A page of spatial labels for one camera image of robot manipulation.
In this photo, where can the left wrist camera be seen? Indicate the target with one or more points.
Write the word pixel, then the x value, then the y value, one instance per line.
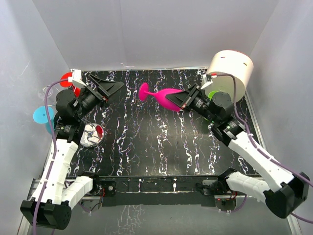
pixel 76 79

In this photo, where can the red wine glass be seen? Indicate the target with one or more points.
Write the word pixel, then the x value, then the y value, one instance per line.
pixel 66 82

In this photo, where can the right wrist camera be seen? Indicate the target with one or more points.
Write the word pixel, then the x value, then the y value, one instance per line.
pixel 207 80

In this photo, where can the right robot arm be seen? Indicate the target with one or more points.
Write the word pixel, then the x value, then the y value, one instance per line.
pixel 281 190

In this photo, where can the magenta wine glass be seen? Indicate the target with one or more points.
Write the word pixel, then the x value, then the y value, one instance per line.
pixel 160 96

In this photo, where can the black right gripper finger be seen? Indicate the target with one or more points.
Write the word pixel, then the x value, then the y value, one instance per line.
pixel 186 96
pixel 177 105

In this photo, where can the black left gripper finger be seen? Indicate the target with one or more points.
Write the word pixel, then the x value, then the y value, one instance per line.
pixel 111 88
pixel 101 84

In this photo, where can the black front mounting rail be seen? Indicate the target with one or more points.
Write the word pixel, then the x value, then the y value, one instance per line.
pixel 158 190

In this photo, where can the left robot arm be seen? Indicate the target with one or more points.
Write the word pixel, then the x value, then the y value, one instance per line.
pixel 51 203

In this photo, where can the white cylindrical container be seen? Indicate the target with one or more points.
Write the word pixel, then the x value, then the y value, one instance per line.
pixel 233 71

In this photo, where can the blue wine glass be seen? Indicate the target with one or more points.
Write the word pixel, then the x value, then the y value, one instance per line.
pixel 40 117

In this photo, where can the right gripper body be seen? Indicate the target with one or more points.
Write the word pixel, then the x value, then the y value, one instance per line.
pixel 198 104

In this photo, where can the green wine glass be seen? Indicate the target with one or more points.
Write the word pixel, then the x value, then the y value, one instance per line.
pixel 212 94

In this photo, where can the chrome wine glass rack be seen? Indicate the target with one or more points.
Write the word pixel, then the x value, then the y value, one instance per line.
pixel 69 124

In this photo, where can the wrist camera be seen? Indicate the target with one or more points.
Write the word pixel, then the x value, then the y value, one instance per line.
pixel 207 80
pixel 76 79

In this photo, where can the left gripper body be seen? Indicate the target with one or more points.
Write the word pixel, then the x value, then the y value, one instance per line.
pixel 89 101

